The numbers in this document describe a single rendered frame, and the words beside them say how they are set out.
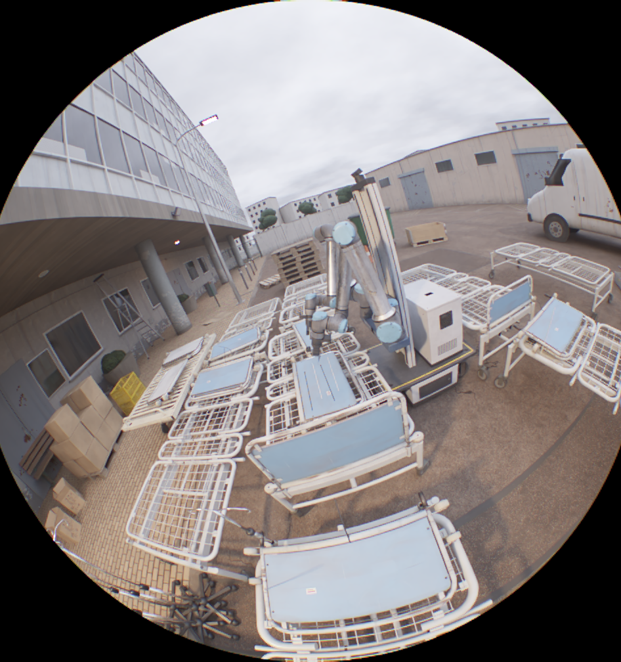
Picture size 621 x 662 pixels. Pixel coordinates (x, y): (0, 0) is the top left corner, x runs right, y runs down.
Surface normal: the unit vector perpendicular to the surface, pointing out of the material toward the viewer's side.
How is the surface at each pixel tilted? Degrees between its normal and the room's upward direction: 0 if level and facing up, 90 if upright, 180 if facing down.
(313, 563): 8
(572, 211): 93
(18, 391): 90
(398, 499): 0
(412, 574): 8
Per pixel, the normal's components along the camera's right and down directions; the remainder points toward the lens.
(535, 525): -0.33, -0.84
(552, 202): -0.92, 0.39
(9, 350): 0.93, -0.37
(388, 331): -0.23, 0.58
